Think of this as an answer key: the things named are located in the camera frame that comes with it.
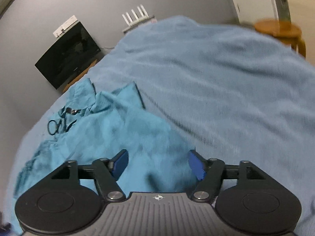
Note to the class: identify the bed with blue sheet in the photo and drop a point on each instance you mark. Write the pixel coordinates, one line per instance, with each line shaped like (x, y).
(221, 91)

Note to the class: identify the black flat screen television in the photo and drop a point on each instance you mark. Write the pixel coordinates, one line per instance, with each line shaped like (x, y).
(69, 54)

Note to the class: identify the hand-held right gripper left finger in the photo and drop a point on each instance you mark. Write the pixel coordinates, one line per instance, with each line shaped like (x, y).
(120, 163)

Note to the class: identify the white wall socket strip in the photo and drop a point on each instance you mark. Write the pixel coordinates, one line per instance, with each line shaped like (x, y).
(65, 26)

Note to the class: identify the wooden television stand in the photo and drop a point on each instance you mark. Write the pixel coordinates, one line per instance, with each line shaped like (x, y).
(81, 75)

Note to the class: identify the white router with antennas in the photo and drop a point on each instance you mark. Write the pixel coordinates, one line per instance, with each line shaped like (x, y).
(135, 19)

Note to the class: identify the small white side table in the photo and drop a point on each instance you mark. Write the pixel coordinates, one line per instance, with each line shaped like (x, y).
(145, 24)

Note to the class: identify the teal jacket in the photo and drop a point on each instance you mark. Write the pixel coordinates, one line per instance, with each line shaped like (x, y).
(123, 132)

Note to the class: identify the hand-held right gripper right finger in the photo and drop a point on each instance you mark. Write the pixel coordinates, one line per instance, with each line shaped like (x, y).
(196, 163)

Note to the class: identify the white wall unit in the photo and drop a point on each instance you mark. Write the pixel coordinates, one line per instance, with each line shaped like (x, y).
(6, 1)

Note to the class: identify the round wooden stool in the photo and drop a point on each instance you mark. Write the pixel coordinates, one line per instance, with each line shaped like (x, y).
(278, 29)

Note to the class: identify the white door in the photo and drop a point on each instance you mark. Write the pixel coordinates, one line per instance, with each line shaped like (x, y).
(251, 0)

